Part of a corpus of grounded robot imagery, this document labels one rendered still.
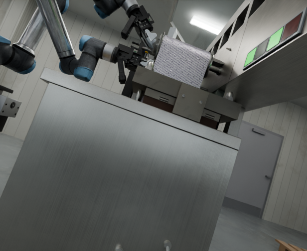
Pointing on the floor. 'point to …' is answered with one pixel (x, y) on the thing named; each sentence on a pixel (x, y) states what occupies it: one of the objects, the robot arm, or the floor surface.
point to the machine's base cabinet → (109, 182)
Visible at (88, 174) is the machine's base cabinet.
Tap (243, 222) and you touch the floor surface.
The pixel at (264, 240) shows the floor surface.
